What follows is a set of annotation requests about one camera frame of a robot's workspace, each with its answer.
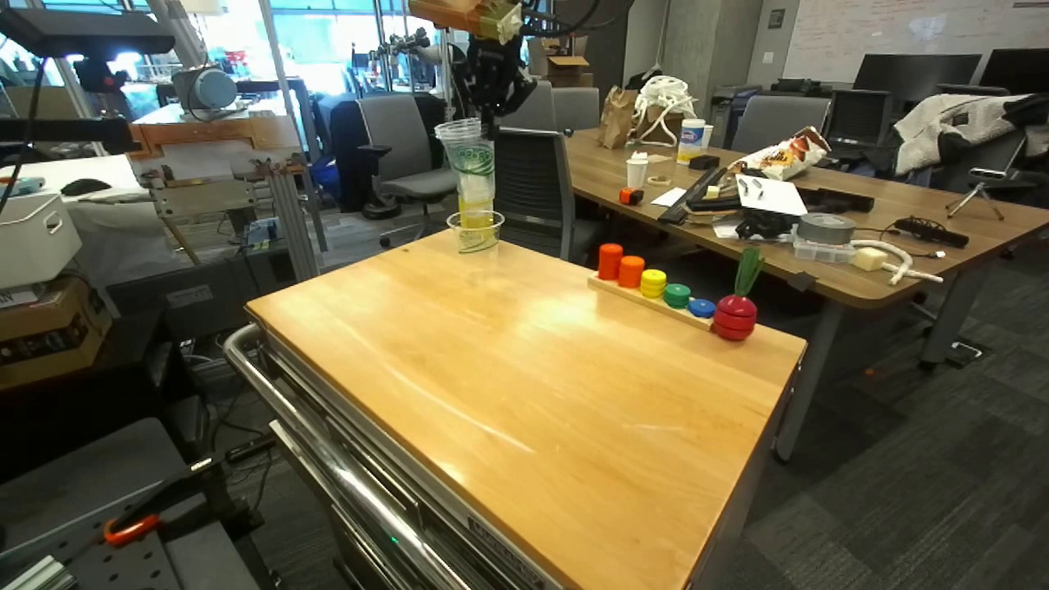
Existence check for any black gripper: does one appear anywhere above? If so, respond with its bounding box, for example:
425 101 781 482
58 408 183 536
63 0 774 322
449 36 536 120

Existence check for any clear cup with green logo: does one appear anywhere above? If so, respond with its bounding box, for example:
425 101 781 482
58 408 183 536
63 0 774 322
436 117 496 181

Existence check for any grey tape roll stack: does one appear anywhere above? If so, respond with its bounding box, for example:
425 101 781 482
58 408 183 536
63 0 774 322
793 214 854 262

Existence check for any grey office chair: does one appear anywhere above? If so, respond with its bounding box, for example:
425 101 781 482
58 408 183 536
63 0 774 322
356 94 454 209

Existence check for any white yellow spray bottle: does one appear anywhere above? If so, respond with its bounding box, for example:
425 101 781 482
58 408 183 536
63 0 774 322
458 170 496 214

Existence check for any clear plastic cup near bottle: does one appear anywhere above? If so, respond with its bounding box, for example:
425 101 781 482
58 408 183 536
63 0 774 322
444 209 505 256

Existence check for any white pill bottle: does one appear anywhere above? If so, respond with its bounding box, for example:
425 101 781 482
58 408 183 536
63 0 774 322
626 152 650 191

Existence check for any orange black tape measure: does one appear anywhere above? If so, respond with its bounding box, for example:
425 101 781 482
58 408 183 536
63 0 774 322
618 186 641 207

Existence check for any red toy cylinder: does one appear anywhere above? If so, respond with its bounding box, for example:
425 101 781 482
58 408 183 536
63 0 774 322
597 241 623 279

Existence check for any orange toy cylinder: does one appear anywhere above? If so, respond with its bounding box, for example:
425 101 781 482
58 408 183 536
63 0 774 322
615 256 644 288

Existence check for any wooden toy base board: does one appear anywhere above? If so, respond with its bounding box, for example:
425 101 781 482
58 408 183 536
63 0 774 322
586 273 724 331

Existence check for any yellow toy cylinder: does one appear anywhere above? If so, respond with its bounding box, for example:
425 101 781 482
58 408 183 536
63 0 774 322
639 269 665 299

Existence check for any green toy cylinder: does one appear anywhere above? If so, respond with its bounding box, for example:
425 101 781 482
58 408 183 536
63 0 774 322
661 283 692 309

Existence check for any white paper sheet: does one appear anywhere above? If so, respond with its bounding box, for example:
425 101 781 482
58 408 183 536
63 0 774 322
735 174 805 215

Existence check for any blue toy cylinder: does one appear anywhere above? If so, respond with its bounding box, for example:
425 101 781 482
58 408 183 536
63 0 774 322
689 299 713 318

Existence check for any snack chip bag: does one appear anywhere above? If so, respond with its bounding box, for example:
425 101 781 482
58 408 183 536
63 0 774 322
738 126 830 181

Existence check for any red radish toy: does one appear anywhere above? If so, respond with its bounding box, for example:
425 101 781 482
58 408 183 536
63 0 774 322
712 246 763 340

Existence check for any black monitor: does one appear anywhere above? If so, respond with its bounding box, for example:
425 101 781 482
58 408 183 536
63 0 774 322
826 89 891 148

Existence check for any wooden office desk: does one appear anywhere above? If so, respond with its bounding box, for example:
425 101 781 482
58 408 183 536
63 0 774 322
566 131 1049 309

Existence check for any white jacket on chair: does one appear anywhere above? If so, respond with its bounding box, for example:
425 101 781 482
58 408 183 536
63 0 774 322
894 93 1025 174

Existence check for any white storage box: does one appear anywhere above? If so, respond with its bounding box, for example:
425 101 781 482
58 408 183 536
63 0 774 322
0 192 81 288

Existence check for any steel cart frame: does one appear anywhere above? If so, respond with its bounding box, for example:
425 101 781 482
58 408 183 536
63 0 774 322
224 326 564 590

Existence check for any orange clamp handle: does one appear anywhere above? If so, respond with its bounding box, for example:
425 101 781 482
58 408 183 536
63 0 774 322
102 515 161 546

